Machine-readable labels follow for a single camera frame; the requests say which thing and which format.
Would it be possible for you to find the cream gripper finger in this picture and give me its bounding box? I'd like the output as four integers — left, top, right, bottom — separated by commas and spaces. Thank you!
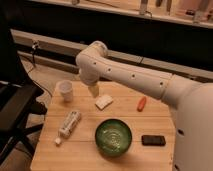
88, 85, 99, 98

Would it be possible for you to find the white ceramic cup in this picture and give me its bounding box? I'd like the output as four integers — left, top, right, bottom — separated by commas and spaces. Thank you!
58, 80, 73, 102

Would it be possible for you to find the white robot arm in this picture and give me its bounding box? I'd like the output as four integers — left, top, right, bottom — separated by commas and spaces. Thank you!
76, 41, 213, 171

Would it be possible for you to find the green ceramic bowl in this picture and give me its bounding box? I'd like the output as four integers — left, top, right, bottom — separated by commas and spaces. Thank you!
95, 118, 132, 157

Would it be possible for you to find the white sponge block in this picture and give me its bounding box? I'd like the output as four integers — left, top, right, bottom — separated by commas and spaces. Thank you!
95, 94, 113, 110

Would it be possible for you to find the white tube bottle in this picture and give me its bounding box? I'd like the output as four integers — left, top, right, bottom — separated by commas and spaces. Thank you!
59, 110, 81, 138

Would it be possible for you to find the wooden table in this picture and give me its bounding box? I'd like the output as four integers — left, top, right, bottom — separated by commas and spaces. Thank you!
31, 82, 175, 171

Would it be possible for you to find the orange carrot toy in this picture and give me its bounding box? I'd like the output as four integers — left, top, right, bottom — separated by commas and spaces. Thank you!
137, 96, 147, 112

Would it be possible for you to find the small white cap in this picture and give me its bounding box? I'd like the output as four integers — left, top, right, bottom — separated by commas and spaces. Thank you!
55, 138, 62, 146

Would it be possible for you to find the black rectangular phone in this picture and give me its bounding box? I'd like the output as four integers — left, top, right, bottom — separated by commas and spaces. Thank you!
142, 135, 166, 146

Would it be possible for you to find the black office chair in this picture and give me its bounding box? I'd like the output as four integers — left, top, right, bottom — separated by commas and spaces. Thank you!
0, 17, 47, 165

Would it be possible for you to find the black cable on floor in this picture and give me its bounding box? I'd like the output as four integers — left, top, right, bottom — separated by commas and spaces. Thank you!
20, 54, 54, 98

